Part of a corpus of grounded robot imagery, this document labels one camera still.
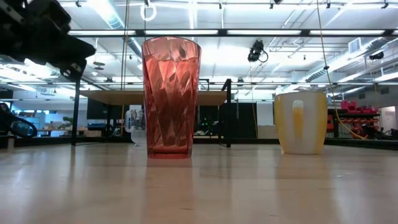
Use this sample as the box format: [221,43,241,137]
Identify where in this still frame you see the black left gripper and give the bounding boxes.
[0,0,96,78]

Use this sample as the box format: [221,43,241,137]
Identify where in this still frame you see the clear glass mug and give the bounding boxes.
[124,109,147,147]

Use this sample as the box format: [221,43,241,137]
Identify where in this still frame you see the orange-red faceted plastic tumbler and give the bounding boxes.
[141,36,202,159]

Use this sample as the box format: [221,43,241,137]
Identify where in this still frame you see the wooden shelf black legs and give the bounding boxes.
[71,77,233,149]

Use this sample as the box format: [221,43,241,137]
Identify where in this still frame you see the black curved tube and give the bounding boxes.
[0,102,38,139]

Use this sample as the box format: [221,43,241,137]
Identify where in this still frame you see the cardboard box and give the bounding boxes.
[257,125,279,139]

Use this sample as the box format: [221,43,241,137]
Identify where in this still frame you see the rack with red bins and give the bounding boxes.
[326,100,380,139]

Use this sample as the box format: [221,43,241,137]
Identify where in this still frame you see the white hanging ring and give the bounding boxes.
[140,2,157,22]

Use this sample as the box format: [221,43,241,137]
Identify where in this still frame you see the black ceiling camera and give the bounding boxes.
[248,39,269,63]

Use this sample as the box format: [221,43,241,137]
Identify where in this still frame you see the black aluminium table frame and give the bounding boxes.
[0,135,398,151]

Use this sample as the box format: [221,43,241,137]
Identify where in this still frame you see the yellow cable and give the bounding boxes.
[316,0,368,140]

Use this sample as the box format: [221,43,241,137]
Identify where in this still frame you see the black overhead frame beam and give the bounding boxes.
[68,29,398,37]

